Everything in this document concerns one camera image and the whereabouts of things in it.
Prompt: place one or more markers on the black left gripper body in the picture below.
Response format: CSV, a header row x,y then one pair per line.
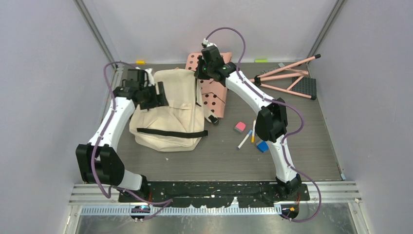
x,y
149,96

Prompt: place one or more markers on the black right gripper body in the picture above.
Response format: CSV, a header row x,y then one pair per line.
x,y
204,70

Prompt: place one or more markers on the beige canvas backpack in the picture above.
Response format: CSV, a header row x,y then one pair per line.
x,y
180,125

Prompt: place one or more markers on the pink eraser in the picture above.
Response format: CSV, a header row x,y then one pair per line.
x,y
240,127

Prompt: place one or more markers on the blue eraser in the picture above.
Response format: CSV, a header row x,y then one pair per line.
x,y
262,146

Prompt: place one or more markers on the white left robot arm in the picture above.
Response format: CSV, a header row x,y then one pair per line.
x,y
98,160

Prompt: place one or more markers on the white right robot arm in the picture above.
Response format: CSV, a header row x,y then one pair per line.
x,y
271,121

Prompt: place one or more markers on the green block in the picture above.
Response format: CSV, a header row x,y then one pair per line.
x,y
260,60

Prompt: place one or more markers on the grey lego strip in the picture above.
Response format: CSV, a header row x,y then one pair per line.
x,y
278,66

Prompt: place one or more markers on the pink folding tripod stand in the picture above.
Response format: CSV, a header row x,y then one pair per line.
x,y
291,71

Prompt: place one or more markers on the white blue marker pen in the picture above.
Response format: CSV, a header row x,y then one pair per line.
x,y
244,140

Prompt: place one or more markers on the dark grey lego baseplate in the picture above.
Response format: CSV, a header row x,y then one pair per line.
x,y
307,86

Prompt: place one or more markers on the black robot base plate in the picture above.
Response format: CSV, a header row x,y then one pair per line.
x,y
217,194

